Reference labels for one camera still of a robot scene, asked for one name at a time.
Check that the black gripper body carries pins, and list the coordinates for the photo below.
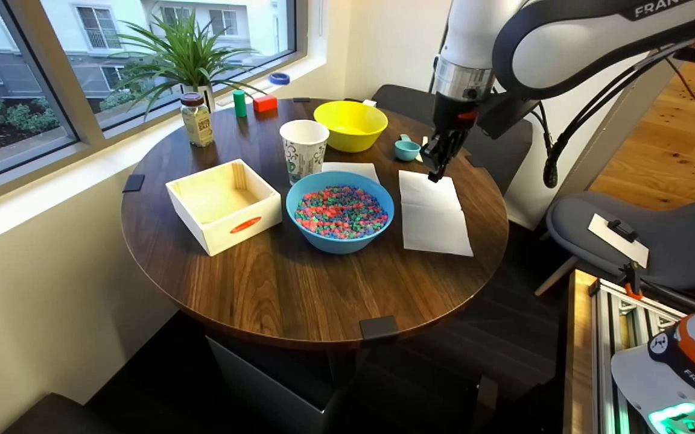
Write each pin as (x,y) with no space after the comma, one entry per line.
(452,122)

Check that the large white napkin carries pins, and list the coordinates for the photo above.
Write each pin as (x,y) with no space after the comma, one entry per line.
(435,217)

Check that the colourful beads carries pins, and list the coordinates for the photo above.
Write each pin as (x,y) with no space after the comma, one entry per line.
(340,212)

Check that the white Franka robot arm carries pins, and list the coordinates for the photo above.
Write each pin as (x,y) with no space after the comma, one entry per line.
(572,40)

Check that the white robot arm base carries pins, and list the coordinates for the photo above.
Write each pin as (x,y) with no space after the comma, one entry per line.
(686,386)

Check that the small white napkin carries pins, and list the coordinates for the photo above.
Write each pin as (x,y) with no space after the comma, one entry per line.
(351,169)

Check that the yellow bowl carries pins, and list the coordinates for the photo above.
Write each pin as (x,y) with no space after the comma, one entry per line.
(351,123)

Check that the blue bowl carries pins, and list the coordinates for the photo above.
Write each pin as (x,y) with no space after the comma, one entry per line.
(339,245)

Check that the teal plastic scoop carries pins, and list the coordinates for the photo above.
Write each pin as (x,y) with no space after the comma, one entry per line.
(406,151)

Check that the dark grey armchair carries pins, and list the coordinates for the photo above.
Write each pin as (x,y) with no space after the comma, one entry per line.
(399,100)

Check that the yellow and white small box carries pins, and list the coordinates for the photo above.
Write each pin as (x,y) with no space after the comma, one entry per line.
(369,103)

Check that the printed paper cup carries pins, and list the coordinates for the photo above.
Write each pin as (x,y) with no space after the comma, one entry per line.
(304,149)

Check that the blue round lid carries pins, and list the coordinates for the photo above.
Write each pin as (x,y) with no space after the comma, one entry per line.
(277,79)

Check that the red block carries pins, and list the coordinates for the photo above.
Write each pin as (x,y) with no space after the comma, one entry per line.
(265,105)

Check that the black table edge clip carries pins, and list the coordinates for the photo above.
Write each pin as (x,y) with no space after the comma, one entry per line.
(377,329)
(132,185)

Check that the white tag with black clip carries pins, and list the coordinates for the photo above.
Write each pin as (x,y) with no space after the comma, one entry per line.
(615,241)

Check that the green block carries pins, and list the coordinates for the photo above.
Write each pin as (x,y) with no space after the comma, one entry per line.
(238,105)

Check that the pale wooden box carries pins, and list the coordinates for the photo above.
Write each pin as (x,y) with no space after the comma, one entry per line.
(218,217)

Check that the glass spice jar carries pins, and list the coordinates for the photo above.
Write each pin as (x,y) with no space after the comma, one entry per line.
(196,123)

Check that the wooden cabinet edge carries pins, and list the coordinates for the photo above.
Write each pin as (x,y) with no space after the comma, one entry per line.
(580,352)

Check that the blue grey chair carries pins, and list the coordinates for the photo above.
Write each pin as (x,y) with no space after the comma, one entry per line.
(686,241)

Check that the green potted plant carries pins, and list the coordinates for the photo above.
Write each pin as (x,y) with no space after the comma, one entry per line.
(173,51)

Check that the aluminium rail frame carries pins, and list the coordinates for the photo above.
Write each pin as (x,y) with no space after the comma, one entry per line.
(621,338)

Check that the grey table pedestal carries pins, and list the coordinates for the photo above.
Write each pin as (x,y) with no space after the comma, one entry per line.
(275,393)

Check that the window with beige frame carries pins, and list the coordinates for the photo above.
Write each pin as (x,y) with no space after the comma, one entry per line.
(10,98)

